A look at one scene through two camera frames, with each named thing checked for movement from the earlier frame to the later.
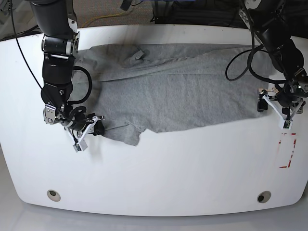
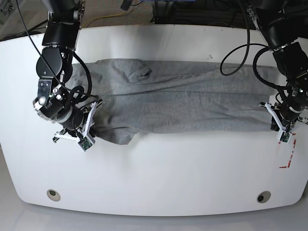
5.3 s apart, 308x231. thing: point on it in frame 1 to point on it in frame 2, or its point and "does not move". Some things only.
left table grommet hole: (53, 195) does not move
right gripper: (285, 98) to (288, 114)
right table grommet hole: (263, 196) does not move
